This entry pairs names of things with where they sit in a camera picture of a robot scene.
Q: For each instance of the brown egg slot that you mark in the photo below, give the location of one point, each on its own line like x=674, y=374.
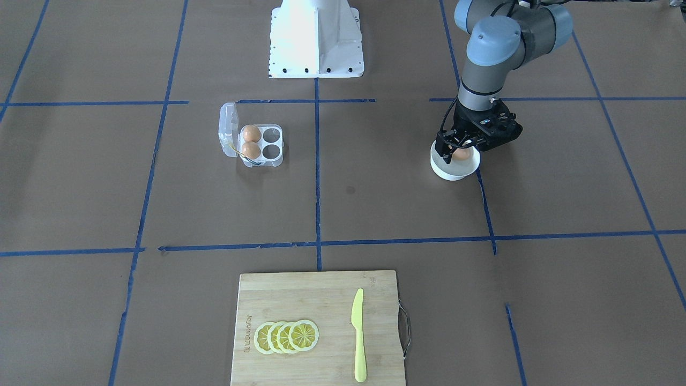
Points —
x=251, y=132
x=251, y=150

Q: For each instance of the brown egg front slot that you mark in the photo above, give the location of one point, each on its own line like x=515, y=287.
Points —
x=251, y=150

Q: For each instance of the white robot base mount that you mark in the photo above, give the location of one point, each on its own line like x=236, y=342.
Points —
x=315, y=39

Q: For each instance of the white round bowl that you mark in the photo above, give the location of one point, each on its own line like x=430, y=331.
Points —
x=456, y=170

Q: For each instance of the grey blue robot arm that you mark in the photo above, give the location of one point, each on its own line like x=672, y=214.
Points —
x=503, y=36

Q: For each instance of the brown egg rear slot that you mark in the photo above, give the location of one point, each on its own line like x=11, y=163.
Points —
x=251, y=132

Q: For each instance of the yellow plastic knife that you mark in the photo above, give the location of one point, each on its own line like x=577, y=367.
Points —
x=360, y=355

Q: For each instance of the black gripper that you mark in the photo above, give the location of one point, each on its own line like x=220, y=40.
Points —
x=464, y=119

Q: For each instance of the clear plastic egg box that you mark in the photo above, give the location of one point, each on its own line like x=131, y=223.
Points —
x=230, y=136

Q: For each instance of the brown egg from bowl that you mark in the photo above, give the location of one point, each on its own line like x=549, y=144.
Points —
x=462, y=154

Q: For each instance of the bamboo cutting board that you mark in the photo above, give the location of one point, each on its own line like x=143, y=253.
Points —
x=326, y=299

